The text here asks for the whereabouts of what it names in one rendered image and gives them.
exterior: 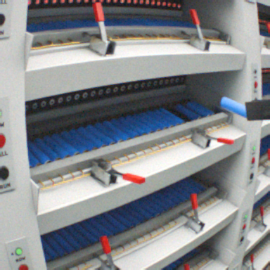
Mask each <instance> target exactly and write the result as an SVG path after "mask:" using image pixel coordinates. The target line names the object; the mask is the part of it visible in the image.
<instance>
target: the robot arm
mask: <svg viewBox="0 0 270 270"><path fill-rule="evenodd" d="M245 110H246V115H247V121H254V120H260V121H263V120H270V99H259V100H251V101H248V102H245Z"/></svg>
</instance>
